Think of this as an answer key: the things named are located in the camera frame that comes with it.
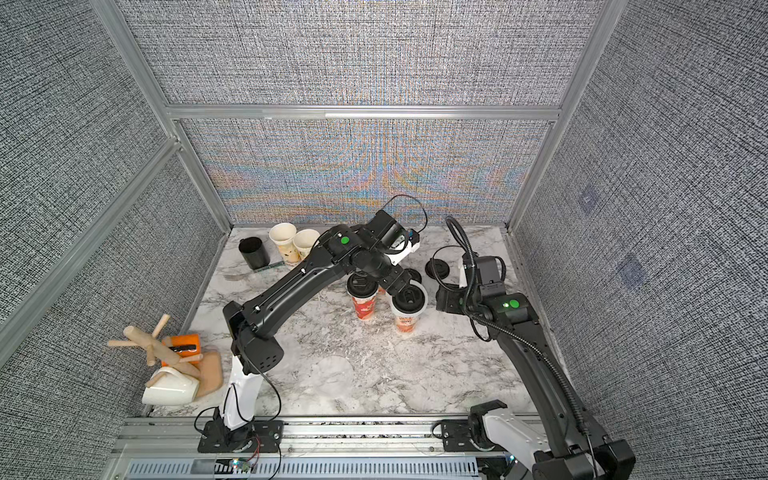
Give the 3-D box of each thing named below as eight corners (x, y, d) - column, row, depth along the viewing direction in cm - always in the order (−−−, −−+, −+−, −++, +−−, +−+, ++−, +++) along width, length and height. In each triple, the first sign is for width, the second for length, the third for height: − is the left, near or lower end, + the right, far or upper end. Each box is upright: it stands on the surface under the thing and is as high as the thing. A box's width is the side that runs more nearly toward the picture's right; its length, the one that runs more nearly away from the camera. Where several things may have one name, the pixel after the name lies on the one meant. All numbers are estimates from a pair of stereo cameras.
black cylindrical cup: (246, 268, 109) (235, 251, 102) (251, 253, 114) (241, 236, 106) (267, 268, 109) (258, 251, 102) (272, 253, 114) (264, 236, 106)
